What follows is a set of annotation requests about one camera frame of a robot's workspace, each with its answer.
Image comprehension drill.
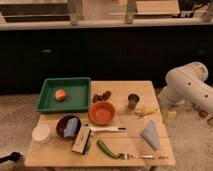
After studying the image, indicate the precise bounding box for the dark grapes bunch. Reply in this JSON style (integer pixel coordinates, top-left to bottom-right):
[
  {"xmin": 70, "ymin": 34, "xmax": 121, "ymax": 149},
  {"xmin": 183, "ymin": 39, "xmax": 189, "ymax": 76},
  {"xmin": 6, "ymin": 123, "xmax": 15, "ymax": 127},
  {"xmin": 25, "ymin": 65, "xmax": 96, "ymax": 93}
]
[{"xmin": 92, "ymin": 91, "xmax": 111, "ymax": 102}]

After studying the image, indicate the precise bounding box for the green plastic tray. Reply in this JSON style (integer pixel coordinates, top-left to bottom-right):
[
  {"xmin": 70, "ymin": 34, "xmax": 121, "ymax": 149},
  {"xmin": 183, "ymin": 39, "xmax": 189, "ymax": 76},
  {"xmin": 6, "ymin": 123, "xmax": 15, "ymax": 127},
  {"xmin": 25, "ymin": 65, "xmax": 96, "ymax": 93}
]
[{"xmin": 36, "ymin": 77, "xmax": 91, "ymax": 113}]

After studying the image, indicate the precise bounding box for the wooden table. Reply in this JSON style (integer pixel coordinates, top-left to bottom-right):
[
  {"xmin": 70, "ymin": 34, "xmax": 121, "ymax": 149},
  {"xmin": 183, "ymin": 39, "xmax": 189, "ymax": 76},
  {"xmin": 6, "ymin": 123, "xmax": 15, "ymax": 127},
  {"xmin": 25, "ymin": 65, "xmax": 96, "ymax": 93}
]
[{"xmin": 25, "ymin": 81, "xmax": 175, "ymax": 168}]

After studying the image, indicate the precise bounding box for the metal cup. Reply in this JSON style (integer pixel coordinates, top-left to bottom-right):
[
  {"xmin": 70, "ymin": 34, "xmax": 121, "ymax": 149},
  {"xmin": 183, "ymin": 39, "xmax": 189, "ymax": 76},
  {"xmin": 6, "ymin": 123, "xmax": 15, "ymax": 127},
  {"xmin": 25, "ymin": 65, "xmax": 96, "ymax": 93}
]
[{"xmin": 128, "ymin": 94, "xmax": 140, "ymax": 110}]

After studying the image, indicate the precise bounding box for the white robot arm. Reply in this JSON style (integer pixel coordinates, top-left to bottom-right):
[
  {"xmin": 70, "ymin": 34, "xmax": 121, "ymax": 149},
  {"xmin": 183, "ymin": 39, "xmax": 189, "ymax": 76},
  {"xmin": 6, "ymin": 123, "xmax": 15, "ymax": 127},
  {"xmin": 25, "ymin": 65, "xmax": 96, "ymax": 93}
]
[{"xmin": 158, "ymin": 62, "xmax": 213, "ymax": 124}]

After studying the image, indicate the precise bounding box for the blue sponge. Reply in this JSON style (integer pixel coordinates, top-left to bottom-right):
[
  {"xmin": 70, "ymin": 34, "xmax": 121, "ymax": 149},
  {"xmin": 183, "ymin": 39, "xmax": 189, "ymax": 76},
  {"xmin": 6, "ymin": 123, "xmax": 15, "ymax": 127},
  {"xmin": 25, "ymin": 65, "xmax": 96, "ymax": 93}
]
[{"xmin": 64, "ymin": 118, "xmax": 78, "ymax": 138}]

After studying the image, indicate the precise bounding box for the dark maroon bowl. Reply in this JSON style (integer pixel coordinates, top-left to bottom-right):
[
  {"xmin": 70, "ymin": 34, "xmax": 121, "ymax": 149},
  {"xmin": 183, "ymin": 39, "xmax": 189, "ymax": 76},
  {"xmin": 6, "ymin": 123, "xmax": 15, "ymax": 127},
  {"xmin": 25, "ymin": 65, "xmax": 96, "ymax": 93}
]
[{"xmin": 56, "ymin": 115, "xmax": 81, "ymax": 140}]

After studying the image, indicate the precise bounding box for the wooden block brush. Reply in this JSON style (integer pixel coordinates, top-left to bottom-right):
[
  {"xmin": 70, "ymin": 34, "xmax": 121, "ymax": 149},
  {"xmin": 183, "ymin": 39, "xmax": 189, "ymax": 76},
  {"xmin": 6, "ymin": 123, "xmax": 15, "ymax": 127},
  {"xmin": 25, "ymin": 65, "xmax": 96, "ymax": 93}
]
[{"xmin": 72, "ymin": 126, "xmax": 91, "ymax": 154}]

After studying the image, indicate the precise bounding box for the white handled knife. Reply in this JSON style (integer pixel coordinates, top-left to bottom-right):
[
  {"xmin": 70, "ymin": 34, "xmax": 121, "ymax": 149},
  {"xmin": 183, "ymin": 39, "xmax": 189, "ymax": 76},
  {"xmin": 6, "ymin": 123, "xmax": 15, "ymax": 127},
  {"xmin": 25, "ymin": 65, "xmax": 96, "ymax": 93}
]
[{"xmin": 83, "ymin": 124, "xmax": 126, "ymax": 132}]

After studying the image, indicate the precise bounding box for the black object on floor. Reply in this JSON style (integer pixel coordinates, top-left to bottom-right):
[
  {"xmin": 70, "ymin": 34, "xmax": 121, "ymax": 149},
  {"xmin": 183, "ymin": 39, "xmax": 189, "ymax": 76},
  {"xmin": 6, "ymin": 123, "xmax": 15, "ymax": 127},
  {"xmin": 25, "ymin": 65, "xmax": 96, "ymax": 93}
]
[{"xmin": 0, "ymin": 152, "xmax": 21, "ymax": 164}]

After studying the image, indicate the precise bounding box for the metal fork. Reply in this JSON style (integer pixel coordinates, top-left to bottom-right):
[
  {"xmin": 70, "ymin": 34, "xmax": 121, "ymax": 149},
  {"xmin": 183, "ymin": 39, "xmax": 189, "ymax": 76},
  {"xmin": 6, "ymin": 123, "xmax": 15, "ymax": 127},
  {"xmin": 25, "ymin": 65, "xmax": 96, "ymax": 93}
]
[{"xmin": 118, "ymin": 153, "xmax": 154, "ymax": 160}]

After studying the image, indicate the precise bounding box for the green cucumber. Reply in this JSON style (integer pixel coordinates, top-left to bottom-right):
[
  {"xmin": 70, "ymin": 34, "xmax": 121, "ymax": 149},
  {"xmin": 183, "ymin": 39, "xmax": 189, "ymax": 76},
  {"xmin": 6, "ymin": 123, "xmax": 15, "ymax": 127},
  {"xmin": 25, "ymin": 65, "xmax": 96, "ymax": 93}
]
[{"xmin": 96, "ymin": 139, "xmax": 119, "ymax": 159}]

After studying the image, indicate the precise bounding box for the peach fruit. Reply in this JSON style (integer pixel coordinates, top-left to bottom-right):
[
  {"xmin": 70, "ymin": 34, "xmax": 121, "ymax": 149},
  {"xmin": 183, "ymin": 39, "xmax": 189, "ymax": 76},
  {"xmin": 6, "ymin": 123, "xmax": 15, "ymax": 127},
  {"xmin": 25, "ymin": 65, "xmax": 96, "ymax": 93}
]
[{"xmin": 55, "ymin": 89, "xmax": 67, "ymax": 101}]

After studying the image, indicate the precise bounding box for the blue-grey towel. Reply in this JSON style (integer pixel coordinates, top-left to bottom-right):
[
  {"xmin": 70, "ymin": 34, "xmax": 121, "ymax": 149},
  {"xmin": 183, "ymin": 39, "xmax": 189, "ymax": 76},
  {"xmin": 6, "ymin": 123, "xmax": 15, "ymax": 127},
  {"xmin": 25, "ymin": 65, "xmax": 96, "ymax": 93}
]
[{"xmin": 140, "ymin": 120, "xmax": 161, "ymax": 150}]

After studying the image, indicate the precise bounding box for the white round container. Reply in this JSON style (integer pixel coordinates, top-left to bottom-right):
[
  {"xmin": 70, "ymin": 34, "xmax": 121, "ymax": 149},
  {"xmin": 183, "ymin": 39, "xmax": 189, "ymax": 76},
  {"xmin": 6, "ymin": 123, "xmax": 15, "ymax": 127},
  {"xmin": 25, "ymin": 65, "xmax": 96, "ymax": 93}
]
[{"xmin": 32, "ymin": 124, "xmax": 52, "ymax": 143}]

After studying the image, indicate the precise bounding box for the yellow banana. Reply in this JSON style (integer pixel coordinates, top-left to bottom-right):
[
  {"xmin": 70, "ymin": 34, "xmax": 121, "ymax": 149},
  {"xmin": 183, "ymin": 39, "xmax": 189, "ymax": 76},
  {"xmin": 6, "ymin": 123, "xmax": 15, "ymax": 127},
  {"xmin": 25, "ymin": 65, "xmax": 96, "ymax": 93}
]
[{"xmin": 135, "ymin": 107, "xmax": 156, "ymax": 116}]

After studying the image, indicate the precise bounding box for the orange bowl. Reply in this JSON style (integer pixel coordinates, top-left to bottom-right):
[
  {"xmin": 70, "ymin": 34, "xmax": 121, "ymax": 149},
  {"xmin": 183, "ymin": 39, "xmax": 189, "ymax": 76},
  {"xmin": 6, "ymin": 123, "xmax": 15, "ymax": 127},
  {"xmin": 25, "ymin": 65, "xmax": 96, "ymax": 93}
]
[{"xmin": 89, "ymin": 101, "xmax": 116, "ymax": 125}]

